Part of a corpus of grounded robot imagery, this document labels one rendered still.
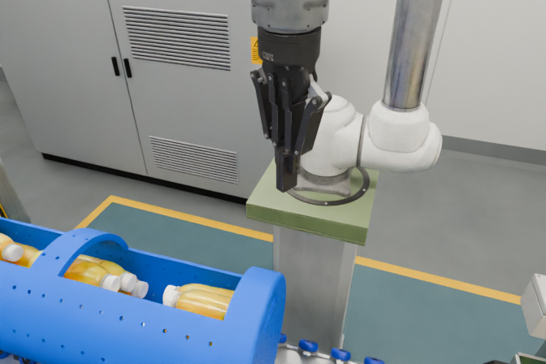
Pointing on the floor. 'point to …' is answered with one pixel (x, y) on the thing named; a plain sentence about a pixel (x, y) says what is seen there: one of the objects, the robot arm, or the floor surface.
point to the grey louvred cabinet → (136, 72)
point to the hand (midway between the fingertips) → (287, 167)
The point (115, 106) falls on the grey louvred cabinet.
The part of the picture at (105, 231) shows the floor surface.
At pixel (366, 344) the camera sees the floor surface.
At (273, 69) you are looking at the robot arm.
